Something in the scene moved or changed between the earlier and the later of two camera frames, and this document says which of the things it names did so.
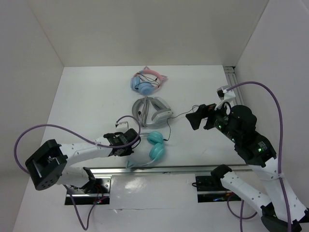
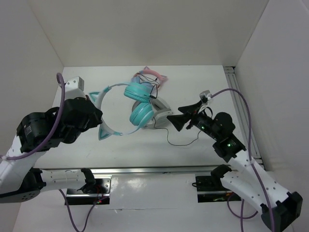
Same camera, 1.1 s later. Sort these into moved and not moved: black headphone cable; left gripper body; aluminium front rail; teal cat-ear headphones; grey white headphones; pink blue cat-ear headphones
Moved: left gripper body; black headphone cable; teal cat-ear headphones
Not moved: grey white headphones; pink blue cat-ear headphones; aluminium front rail
